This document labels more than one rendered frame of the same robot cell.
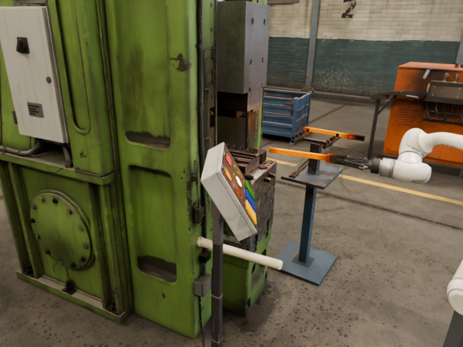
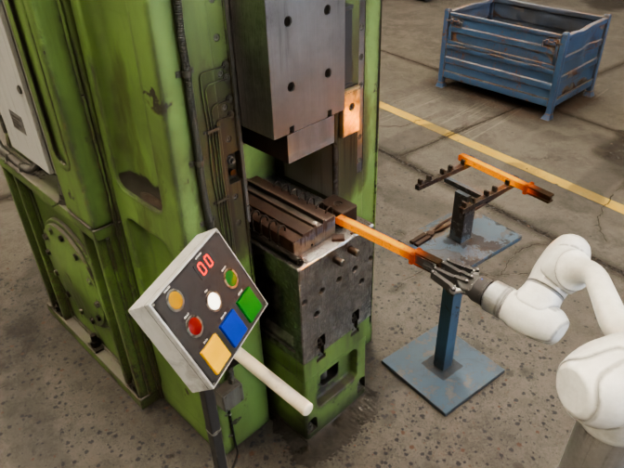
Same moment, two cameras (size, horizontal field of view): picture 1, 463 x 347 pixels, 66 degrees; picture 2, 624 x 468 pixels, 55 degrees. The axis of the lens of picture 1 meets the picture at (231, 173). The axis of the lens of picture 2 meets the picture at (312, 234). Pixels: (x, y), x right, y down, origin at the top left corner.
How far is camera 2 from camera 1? 0.89 m
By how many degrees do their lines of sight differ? 22
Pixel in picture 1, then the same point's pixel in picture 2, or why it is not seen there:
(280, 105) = (535, 45)
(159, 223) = not seen: hidden behind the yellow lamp
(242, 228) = (193, 380)
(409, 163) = (527, 305)
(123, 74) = (106, 93)
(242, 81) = (271, 121)
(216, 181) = (147, 316)
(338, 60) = not seen: outside the picture
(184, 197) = not seen: hidden behind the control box
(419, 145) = (557, 277)
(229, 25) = (247, 30)
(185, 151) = (177, 224)
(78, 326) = (93, 399)
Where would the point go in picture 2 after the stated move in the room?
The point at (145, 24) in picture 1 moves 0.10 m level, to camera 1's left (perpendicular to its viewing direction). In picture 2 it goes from (120, 25) to (90, 22)
